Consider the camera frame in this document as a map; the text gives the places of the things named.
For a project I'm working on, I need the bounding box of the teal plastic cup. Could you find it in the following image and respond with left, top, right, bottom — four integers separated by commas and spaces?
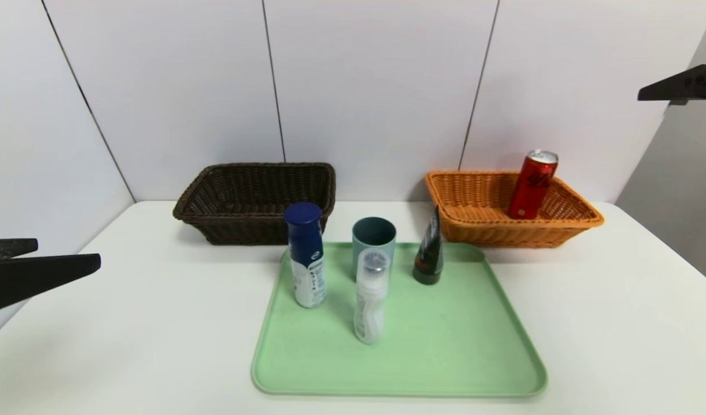
352, 217, 397, 283

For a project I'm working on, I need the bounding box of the white bottle with blue cap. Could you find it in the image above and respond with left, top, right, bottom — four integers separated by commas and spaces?
284, 202, 327, 309

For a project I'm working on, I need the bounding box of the clear white plastic bottle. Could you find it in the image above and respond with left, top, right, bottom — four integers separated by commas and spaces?
353, 248, 391, 345

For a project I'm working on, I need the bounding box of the red soda can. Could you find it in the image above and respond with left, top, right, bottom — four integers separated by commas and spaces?
507, 149, 559, 220

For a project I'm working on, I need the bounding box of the dark brown wicker basket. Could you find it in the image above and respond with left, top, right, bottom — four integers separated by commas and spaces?
172, 163, 337, 247

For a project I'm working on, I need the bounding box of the orange wicker basket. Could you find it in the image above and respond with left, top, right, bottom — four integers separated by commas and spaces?
425, 170, 605, 249

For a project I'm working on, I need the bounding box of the black squeeze tube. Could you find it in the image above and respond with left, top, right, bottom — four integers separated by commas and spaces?
412, 206, 444, 286

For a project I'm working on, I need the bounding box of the light green plastic tray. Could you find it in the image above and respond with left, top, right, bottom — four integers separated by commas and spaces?
251, 242, 548, 398

